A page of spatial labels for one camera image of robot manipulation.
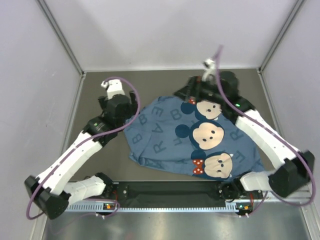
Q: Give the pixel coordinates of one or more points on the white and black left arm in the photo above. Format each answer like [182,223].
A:
[52,191]

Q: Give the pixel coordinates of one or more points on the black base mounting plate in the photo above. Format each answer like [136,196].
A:
[176,194]

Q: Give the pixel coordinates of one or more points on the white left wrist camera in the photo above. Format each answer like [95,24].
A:
[112,87]

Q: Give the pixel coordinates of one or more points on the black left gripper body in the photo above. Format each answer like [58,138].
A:
[133,108]

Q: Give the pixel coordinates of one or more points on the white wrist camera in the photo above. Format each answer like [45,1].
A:
[112,87]
[209,69]

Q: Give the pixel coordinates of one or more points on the aluminium frame post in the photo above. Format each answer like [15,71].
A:
[60,35]
[297,6]

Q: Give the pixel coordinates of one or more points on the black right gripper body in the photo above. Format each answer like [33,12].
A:
[209,92]

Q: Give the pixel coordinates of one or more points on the right aluminium frame post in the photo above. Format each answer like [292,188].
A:
[297,6]

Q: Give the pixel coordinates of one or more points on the left aluminium frame post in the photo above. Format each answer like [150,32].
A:
[60,35]

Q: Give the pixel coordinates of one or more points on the blue cartoon print pillowcase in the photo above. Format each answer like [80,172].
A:
[154,144]

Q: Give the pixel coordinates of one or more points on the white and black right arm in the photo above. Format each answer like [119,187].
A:
[293,168]

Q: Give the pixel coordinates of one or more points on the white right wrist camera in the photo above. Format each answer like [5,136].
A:
[209,69]

